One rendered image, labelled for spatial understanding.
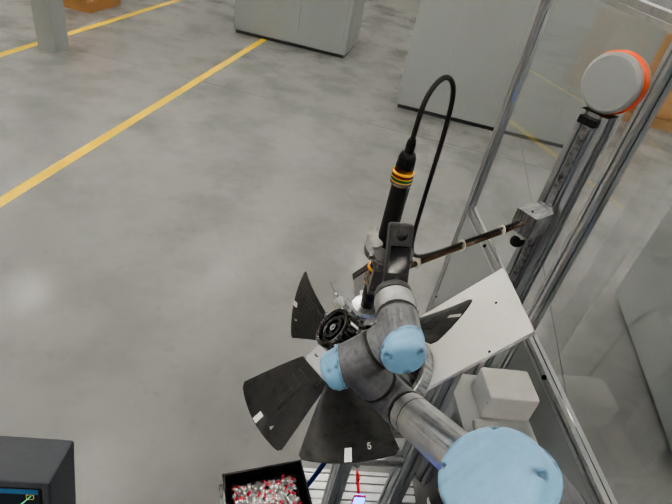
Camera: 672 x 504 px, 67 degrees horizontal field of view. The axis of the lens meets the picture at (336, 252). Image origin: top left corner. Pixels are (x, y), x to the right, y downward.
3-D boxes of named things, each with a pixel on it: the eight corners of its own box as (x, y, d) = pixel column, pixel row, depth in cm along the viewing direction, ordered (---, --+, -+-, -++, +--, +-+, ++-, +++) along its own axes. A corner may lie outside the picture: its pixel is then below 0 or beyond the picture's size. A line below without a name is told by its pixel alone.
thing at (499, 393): (513, 383, 181) (525, 362, 175) (528, 422, 168) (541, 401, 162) (467, 379, 179) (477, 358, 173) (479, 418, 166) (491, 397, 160)
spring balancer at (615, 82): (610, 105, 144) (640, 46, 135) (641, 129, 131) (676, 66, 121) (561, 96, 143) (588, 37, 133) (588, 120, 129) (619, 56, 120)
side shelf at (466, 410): (509, 383, 185) (512, 378, 183) (545, 478, 156) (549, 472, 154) (445, 378, 182) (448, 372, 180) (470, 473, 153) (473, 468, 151)
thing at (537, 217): (527, 222, 158) (538, 198, 153) (546, 234, 154) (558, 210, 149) (507, 229, 152) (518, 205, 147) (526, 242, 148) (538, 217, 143)
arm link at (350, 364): (352, 412, 93) (403, 388, 90) (314, 377, 88) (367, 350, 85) (351, 379, 100) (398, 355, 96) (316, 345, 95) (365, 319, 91)
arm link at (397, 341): (368, 360, 83) (413, 337, 80) (363, 313, 92) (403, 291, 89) (394, 384, 87) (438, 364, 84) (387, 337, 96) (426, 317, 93)
